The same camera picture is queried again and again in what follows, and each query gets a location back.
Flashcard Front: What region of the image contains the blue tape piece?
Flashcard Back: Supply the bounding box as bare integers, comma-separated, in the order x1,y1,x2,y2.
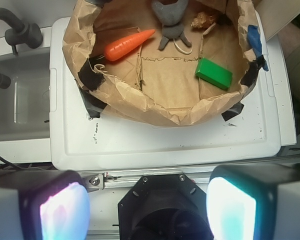
247,24,269,72

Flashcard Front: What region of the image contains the grey plush mouse toy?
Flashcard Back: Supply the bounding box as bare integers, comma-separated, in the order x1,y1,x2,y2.
151,0,193,55

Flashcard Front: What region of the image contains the aluminium extrusion rail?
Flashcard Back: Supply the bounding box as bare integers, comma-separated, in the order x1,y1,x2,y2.
80,168,216,193

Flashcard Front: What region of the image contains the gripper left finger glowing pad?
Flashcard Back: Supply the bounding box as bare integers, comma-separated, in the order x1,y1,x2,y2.
0,170,90,240

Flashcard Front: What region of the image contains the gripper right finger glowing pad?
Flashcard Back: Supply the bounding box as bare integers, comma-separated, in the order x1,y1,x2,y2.
206,163,300,240

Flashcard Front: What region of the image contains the green rectangular block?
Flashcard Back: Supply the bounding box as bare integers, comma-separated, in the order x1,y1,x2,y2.
195,58,233,90

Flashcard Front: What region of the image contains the white plastic tray lid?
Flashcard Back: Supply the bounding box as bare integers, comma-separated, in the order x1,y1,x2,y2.
49,17,297,171

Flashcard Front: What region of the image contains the orange plastic carrot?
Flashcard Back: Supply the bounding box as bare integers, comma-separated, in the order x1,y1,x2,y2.
103,29,156,62

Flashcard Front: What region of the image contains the white sink basin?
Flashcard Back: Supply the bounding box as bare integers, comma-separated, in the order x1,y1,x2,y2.
0,27,52,164

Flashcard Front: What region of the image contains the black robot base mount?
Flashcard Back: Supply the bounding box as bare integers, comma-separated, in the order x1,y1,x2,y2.
117,174,214,240

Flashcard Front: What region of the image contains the tan seashell toy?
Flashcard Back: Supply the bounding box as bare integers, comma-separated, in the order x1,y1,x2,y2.
191,11,218,29

